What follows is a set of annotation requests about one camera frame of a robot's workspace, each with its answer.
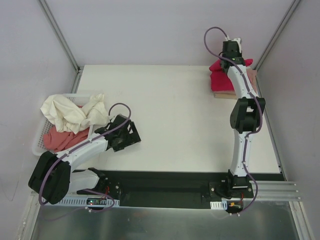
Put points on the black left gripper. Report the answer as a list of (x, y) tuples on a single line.
[(127, 136)]

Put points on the magenta t shirt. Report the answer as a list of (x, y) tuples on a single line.
[(219, 80)]

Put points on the cream white t shirt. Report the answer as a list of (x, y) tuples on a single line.
[(67, 116)]

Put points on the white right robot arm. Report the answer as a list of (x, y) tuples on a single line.
[(245, 119)]

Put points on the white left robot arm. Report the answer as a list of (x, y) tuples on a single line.
[(55, 174)]

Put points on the folded pink t shirt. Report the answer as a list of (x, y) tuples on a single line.
[(252, 75)]

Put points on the folded tan t shirt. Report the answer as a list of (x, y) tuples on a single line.
[(225, 95)]

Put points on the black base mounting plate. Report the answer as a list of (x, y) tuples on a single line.
[(154, 189)]

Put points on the dusty red t shirt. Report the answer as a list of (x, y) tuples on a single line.
[(60, 141)]

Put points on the white plastic laundry basket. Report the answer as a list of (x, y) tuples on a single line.
[(44, 126)]

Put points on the right aluminium frame post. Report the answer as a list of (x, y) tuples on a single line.
[(278, 32)]

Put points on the left slotted cable duct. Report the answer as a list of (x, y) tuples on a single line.
[(84, 201)]

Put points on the slotted cable duct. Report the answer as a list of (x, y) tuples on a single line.
[(84, 201), (219, 205)]

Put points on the right slotted cable duct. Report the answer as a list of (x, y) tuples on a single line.
[(219, 205)]

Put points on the aluminium front rail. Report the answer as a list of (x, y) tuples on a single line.
[(262, 182)]

